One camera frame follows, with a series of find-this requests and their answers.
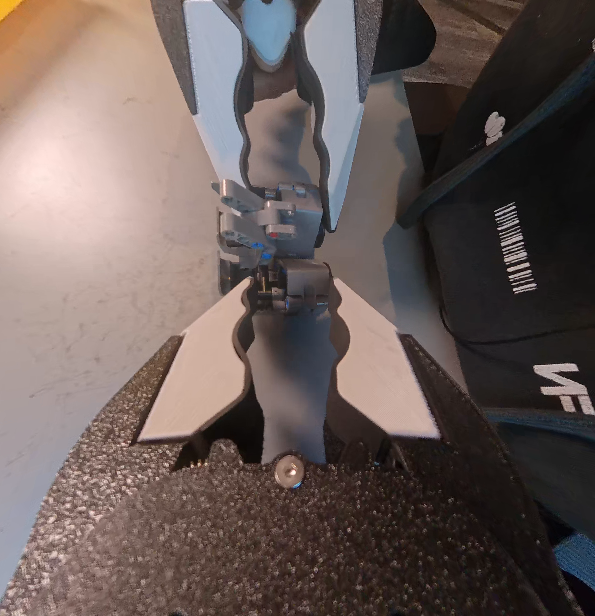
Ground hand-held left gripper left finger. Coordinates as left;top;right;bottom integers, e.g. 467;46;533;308
136;277;257;443

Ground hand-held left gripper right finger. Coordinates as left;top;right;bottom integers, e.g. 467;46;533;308
329;277;443;441

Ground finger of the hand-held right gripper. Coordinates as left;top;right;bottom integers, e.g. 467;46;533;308
182;0;253;189
302;0;366;233

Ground grey motor block assembly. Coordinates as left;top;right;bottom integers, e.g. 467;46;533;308
216;180;335;317

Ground dark grey brick beam assembly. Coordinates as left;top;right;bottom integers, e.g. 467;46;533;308
218;233;277;269

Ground grey desk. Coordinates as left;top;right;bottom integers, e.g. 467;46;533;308
0;0;471;602

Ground person's black hoodie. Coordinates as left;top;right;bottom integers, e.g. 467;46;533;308
396;0;595;578

